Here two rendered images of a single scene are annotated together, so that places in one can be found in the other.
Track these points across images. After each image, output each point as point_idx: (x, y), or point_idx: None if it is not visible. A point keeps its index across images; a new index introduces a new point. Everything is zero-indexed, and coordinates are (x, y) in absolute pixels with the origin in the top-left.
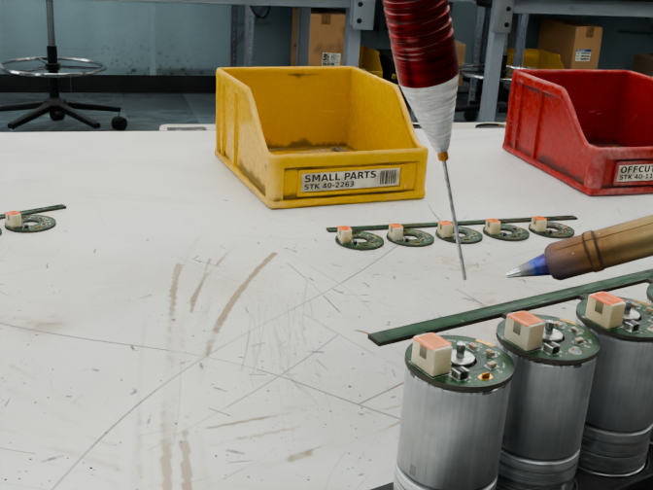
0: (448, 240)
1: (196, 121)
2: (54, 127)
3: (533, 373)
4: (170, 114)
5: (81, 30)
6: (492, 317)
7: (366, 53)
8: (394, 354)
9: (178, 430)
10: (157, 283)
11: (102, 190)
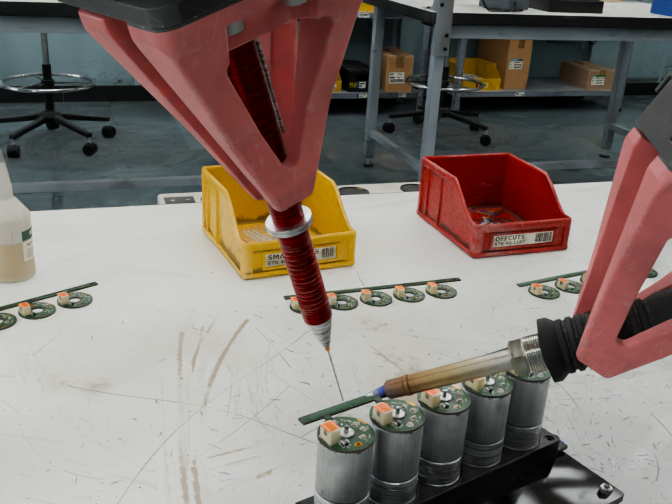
0: (368, 304)
1: (177, 127)
2: (50, 136)
3: (387, 437)
4: (154, 121)
5: (71, 46)
6: (368, 402)
7: None
8: (324, 399)
9: (189, 460)
10: (168, 348)
11: (122, 266)
